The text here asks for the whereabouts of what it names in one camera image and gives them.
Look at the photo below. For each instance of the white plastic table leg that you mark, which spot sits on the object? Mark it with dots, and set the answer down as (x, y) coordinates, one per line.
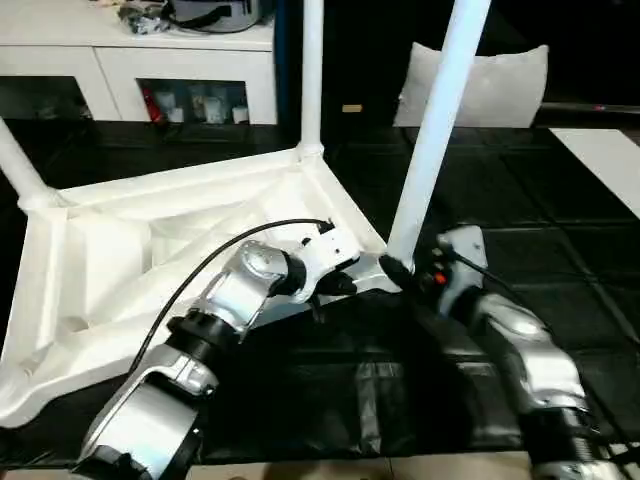
(435, 125)
(311, 75)
(22, 165)

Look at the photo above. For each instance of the white plastic table top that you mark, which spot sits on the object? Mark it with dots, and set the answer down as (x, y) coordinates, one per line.
(125, 225)

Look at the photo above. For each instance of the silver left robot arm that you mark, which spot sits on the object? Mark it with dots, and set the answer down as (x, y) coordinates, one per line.
(225, 300)

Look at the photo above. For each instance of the black floor mat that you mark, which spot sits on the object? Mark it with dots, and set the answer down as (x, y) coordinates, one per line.
(525, 200)

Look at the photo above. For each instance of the small yellow label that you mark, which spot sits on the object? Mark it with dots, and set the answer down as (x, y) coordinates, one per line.
(352, 108)

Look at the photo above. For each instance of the white flat panel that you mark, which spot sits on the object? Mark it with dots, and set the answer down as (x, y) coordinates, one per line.
(600, 165)

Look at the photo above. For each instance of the grey printed cushion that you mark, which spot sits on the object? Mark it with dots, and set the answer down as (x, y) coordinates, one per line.
(500, 85)

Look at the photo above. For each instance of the small red box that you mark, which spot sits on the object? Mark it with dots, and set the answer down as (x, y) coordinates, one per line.
(151, 105)

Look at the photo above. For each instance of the grey round bag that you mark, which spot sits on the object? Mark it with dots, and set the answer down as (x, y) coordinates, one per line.
(215, 15)

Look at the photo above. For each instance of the white glass-door cabinet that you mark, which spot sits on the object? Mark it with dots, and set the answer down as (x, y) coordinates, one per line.
(125, 60)

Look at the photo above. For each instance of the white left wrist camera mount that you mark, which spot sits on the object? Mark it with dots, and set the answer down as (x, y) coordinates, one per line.
(325, 255)

